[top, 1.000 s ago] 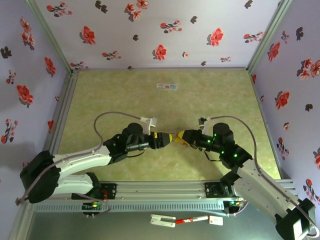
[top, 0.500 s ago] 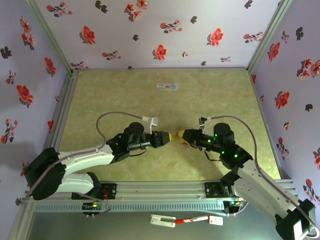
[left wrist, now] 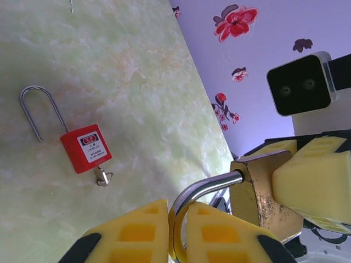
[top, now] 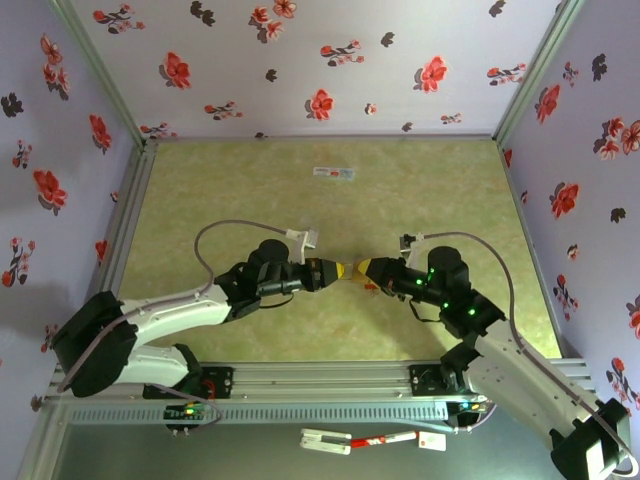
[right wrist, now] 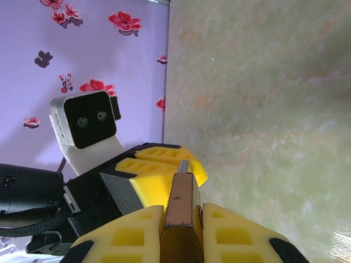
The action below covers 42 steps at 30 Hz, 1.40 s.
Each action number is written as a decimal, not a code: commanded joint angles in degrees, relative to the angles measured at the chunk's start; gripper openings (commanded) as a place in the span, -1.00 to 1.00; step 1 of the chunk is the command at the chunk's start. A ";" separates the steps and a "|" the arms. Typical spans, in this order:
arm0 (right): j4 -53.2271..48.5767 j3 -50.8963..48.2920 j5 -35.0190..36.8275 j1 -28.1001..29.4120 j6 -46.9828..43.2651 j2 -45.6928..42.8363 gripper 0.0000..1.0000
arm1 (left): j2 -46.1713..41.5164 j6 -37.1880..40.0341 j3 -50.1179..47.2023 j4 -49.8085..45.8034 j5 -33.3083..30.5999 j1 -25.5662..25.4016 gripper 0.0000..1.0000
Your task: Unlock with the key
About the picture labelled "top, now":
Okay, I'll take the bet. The thin aluminium table edge rail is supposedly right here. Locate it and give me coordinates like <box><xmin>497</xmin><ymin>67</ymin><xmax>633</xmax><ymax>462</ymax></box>
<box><xmin>149</xmin><ymin>132</ymin><xmax>501</xmax><ymax>144</ymax></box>

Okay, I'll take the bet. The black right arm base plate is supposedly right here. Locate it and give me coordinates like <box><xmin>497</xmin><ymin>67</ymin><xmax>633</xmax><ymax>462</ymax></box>
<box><xmin>408</xmin><ymin>363</ymin><xmax>501</xmax><ymax>401</ymax></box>

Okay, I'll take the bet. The grey left arm cable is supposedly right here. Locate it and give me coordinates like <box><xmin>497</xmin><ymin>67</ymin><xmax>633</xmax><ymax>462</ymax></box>
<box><xmin>55</xmin><ymin>219</ymin><xmax>301</xmax><ymax>394</ymax></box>

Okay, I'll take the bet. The red and white pen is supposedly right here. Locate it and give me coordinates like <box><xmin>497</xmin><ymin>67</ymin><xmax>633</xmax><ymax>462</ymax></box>
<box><xmin>349</xmin><ymin>432</ymin><xmax>419</xmax><ymax>450</ymax></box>

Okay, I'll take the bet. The grey board cable loop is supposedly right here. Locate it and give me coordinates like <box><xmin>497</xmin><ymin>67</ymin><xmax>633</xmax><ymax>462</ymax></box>
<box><xmin>149</xmin><ymin>379</ymin><xmax>224</xmax><ymax>437</ymax></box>
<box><xmin>449</xmin><ymin>394</ymin><xmax>502</xmax><ymax>434</ymax></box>

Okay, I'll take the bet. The green-lit left circuit board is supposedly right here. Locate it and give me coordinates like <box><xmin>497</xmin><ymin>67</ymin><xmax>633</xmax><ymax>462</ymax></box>
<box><xmin>163</xmin><ymin>403</ymin><xmax>210</xmax><ymax>422</ymax></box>

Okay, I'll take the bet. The small red padlock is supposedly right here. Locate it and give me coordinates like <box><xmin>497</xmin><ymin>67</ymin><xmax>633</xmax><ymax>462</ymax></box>
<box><xmin>348</xmin><ymin>258</ymin><xmax>377</xmax><ymax>292</ymax></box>

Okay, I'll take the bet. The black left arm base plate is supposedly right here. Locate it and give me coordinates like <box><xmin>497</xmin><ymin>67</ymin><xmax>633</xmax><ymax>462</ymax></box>
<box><xmin>143</xmin><ymin>366</ymin><xmax>235</xmax><ymax>401</ymax></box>

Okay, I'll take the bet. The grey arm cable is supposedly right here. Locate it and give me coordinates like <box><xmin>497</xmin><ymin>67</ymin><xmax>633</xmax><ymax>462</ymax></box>
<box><xmin>419</xmin><ymin>229</ymin><xmax>635</xmax><ymax>477</ymax></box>
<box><xmin>55</xmin><ymin>219</ymin><xmax>301</xmax><ymax>394</ymax></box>

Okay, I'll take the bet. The white card with red logo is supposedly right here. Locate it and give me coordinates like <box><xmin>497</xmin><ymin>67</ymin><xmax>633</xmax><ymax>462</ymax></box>
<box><xmin>417</xmin><ymin>432</ymin><xmax>447</xmax><ymax>453</ymax></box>

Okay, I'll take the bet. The grey right arm cable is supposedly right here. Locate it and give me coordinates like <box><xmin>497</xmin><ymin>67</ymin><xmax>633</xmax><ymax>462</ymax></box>
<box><xmin>419</xmin><ymin>229</ymin><xmax>635</xmax><ymax>477</ymax></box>

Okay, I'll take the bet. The white printed label sticker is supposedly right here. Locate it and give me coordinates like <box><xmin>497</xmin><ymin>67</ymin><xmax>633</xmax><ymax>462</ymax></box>
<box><xmin>312</xmin><ymin>166</ymin><xmax>357</xmax><ymax>180</ymax></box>

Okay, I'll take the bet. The white plastic clip holder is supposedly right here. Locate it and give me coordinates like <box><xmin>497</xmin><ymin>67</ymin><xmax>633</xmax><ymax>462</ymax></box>
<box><xmin>299</xmin><ymin>427</ymin><xmax>353</xmax><ymax>456</ymax></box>

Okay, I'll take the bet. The green-lit circuit board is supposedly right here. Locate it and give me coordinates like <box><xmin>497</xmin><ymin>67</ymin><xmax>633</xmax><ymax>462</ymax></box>
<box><xmin>163</xmin><ymin>403</ymin><xmax>210</xmax><ymax>422</ymax></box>
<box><xmin>446</xmin><ymin>398</ymin><xmax>490</xmax><ymax>417</ymax></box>

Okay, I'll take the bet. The green-lit right circuit board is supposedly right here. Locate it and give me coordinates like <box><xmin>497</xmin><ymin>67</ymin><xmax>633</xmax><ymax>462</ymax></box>
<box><xmin>446</xmin><ymin>398</ymin><xmax>490</xmax><ymax>417</ymax></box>

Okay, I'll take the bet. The grey right board cable loop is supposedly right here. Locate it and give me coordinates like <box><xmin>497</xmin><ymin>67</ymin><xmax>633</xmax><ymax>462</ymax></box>
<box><xmin>449</xmin><ymin>394</ymin><xmax>502</xmax><ymax>434</ymax></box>

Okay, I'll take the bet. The aluminium table side rail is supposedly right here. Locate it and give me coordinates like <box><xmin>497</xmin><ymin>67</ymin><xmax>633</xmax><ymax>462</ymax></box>
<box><xmin>82</xmin><ymin>139</ymin><xmax>159</xmax><ymax>364</ymax></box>
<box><xmin>498</xmin><ymin>139</ymin><xmax>586</xmax><ymax>361</ymax></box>

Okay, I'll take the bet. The lower aluminium frame bar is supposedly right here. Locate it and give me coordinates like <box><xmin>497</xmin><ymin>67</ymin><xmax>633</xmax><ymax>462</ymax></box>
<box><xmin>17</xmin><ymin>399</ymin><xmax>69</xmax><ymax>480</ymax></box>

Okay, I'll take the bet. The grey left board cable loop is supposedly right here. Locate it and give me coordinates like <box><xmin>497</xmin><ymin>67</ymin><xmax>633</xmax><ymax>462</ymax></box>
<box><xmin>149</xmin><ymin>379</ymin><xmax>224</xmax><ymax>437</ymax></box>

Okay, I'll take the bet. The grey slotted cable duct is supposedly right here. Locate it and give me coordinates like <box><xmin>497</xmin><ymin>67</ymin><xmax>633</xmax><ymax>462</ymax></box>
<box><xmin>64</xmin><ymin>401</ymin><xmax>450</xmax><ymax>425</ymax></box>

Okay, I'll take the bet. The aluminium upright frame post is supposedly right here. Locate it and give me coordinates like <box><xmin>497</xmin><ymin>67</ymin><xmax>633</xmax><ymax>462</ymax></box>
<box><xmin>47</xmin><ymin>0</ymin><xmax>151</xmax><ymax>151</ymax></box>
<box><xmin>492</xmin><ymin>0</ymin><xmax>587</xmax><ymax>144</ymax></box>

